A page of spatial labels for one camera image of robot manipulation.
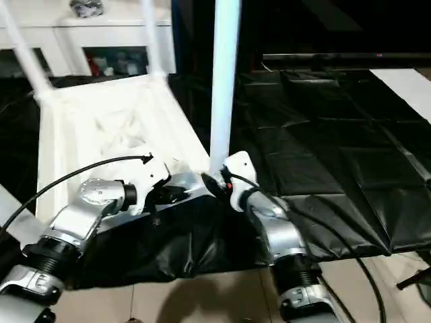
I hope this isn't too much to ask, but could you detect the white plastic table top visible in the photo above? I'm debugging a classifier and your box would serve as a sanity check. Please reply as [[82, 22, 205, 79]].
[[6, 72, 225, 252]]

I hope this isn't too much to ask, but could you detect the black work mat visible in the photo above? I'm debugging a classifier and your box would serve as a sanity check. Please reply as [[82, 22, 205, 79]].
[[0, 67, 431, 290]]

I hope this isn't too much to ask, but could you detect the long black metal bar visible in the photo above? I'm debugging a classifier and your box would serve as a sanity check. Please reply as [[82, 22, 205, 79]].
[[262, 52, 431, 70]]

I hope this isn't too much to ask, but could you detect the white cabinet with glass doors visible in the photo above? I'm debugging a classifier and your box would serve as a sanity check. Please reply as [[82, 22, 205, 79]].
[[0, 0, 176, 77]]

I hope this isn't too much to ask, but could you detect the white flat sheet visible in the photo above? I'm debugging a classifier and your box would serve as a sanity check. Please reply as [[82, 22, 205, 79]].
[[370, 68, 431, 122]]

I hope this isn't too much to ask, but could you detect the black floor stand leg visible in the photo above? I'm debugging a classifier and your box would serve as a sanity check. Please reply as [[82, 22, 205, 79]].
[[396, 268, 431, 290]]

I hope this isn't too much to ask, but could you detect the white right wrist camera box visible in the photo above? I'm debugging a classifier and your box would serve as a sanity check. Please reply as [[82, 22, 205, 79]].
[[222, 151, 259, 211]]

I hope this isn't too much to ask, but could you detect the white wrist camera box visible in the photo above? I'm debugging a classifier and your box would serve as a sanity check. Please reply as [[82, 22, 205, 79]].
[[222, 151, 259, 211], [129, 157, 171, 216]]

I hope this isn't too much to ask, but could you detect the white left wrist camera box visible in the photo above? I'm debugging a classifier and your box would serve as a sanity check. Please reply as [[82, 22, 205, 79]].
[[129, 157, 171, 216]]

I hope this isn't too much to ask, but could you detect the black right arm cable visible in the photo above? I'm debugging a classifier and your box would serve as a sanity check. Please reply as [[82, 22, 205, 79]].
[[228, 171, 387, 323]]

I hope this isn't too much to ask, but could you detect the black cable bundle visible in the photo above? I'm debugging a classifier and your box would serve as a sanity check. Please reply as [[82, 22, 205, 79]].
[[69, 0, 104, 17]]

